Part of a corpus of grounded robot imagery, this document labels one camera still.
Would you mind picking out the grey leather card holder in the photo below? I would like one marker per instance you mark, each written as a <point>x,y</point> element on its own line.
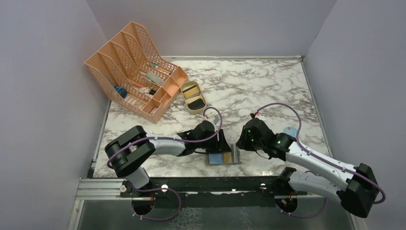
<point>218,159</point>

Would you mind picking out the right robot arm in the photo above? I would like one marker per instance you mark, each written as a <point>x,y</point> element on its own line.
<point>355,187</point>

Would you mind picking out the beige oval tray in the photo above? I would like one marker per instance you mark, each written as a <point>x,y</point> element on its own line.
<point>193,97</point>

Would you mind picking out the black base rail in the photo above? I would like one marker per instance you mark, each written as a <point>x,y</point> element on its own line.
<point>207,192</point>

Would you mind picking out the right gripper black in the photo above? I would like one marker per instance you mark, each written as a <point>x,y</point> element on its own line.
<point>242,143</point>

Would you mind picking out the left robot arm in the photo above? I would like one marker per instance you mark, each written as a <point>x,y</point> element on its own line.
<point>130,150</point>

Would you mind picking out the white tube in organizer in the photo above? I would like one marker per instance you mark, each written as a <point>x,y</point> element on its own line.
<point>153,78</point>

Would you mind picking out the black card in tray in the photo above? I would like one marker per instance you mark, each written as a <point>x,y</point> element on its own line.
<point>197,104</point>

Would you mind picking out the green capped marker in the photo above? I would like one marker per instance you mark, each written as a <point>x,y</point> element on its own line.
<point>155,66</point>

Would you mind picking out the gold credit card black stripe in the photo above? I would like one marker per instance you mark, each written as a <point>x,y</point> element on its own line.
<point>228,157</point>

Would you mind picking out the orange plastic file organizer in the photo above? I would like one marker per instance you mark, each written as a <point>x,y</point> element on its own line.
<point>120,62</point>

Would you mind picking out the blue item in organizer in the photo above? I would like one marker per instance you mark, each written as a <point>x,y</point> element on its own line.
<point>121,91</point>

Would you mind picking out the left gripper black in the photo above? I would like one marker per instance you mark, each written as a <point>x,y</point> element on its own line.
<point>221,146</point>

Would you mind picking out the stack of credit cards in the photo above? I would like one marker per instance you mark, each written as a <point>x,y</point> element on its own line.
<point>191,91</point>

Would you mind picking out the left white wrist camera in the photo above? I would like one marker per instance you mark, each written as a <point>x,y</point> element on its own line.
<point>216,120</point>

